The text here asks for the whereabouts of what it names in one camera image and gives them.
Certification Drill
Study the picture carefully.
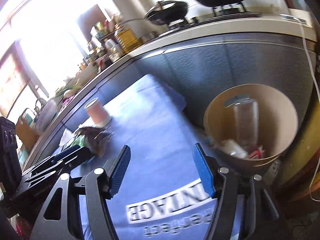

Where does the yellow cooking oil bottle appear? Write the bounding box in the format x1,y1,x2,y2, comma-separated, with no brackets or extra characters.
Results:
114,27,141,54

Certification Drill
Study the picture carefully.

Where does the gas stove top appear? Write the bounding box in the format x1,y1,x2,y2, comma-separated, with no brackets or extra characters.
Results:
158,3,262,37

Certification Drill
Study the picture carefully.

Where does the white patterned basin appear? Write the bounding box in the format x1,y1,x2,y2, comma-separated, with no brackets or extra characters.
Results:
35,99,58,134

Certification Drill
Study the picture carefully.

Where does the white plastic jug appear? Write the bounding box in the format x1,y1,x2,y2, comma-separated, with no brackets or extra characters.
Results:
105,39,124,62

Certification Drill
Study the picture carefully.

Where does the beige snack bag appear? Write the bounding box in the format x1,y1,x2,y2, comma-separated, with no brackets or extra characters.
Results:
75,126,113,157

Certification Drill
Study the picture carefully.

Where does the blue printed tablecloth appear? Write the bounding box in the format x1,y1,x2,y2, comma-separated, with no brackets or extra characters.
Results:
49,73,251,240

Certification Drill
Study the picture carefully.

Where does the round beige trash bin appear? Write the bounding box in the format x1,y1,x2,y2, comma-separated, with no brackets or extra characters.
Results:
203,83,298,174

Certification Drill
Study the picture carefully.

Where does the dark red snack wrapper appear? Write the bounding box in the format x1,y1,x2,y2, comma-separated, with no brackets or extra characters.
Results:
249,146,265,159

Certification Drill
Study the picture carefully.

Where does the black wok with spatula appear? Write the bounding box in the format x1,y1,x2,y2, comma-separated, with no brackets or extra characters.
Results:
120,0,188,25

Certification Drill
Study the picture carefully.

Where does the white tissue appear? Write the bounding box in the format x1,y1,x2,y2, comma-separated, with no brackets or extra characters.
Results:
59,128,76,148

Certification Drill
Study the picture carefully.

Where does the phone on counter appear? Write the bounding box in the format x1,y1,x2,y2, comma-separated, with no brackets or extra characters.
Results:
280,14,307,24

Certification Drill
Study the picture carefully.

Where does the clear plastic bottle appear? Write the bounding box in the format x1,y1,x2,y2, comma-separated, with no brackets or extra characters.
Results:
225,95,259,153

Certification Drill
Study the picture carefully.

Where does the pink paper cup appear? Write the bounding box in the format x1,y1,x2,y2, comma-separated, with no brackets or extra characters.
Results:
84,98,111,128

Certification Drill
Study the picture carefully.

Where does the white charging cable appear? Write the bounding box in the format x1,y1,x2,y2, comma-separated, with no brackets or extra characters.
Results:
287,15,320,202

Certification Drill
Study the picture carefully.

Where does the wooden cutting board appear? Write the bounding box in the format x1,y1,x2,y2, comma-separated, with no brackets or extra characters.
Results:
15,116,40,152

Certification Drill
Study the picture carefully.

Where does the chrome sink faucet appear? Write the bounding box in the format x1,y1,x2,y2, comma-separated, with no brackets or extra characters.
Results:
34,98,47,114

